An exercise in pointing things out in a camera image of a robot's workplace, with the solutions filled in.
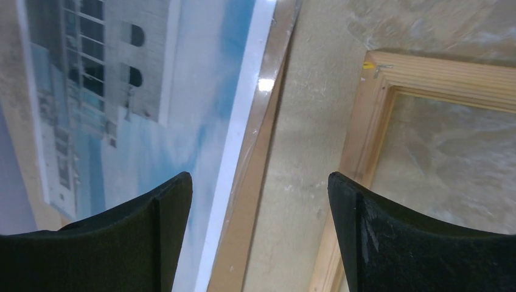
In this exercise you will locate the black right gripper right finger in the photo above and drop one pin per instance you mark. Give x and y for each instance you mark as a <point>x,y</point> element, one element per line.
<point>386,246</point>

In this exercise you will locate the yellow wooden picture frame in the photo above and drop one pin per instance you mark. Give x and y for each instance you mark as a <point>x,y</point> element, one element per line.
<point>434,135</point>

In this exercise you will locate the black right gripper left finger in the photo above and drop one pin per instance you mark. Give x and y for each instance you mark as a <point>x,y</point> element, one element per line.
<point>134,246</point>

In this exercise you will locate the building and sky photo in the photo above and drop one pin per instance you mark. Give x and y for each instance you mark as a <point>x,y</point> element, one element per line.
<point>125,94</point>

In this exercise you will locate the brown backing board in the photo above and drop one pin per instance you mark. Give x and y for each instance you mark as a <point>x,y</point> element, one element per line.
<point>245,156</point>

